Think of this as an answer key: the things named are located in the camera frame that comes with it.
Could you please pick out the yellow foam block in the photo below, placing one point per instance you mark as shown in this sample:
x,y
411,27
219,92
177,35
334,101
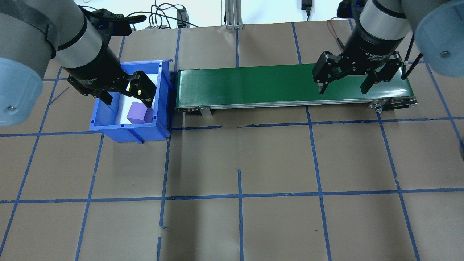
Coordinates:
x,y
128,87

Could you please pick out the blue plastic storage bin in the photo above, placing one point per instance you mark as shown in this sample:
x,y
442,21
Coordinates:
x,y
163,108

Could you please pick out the black power adapter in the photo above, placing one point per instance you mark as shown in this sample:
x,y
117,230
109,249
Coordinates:
x,y
306,4

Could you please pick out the aluminium camera post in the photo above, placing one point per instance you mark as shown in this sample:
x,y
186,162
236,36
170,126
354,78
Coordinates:
x,y
233,14

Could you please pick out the green conveyor belt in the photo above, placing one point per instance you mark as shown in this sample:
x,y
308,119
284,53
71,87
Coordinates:
x,y
253,83

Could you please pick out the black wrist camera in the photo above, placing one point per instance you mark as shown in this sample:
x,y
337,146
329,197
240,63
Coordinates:
x,y
348,9
108,21

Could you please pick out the white foam liner sheet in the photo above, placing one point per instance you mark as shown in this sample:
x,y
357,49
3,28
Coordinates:
x,y
121,108

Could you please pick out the purple foam block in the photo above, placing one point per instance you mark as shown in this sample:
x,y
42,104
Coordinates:
x,y
137,112

